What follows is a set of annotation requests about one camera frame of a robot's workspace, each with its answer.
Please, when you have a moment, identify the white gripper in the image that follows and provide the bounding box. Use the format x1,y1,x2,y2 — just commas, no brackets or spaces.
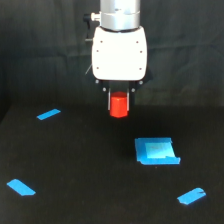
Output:
90,26,152,111

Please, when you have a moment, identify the red hexagonal block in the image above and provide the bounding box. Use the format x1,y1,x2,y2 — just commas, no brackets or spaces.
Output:
110,92,128,118

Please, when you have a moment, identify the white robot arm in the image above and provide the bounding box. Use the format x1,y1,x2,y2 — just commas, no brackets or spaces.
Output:
83,0,148,118

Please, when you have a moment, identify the blue tape strip far left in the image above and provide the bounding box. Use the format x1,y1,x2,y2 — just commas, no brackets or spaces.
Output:
37,109,61,120

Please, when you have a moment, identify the blue tape strip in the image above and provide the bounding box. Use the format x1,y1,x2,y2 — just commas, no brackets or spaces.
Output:
37,109,61,120
7,179,35,196
177,187,206,205

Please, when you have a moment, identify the blue tape square marker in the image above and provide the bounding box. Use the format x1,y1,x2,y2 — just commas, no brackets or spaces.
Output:
135,137,181,165

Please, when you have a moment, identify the black backdrop curtain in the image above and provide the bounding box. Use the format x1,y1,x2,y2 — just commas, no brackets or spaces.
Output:
0,0,224,111

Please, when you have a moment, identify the blue tape strip near right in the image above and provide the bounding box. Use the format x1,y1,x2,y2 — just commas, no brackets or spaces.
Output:
177,187,206,205

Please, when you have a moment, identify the blue tape strip near left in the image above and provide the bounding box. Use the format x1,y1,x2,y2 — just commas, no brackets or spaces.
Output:
7,179,35,196

